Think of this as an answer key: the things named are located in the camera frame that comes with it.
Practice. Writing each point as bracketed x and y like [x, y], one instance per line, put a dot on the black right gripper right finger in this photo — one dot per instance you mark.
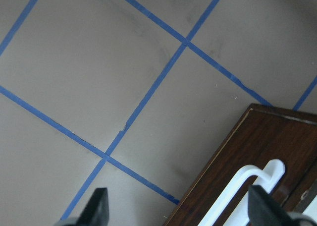
[264, 211]

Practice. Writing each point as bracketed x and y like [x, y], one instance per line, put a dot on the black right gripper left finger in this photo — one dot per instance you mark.
[95, 213]

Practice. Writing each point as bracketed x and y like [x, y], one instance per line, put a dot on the wooden drawer with white handle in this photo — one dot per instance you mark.
[262, 134]

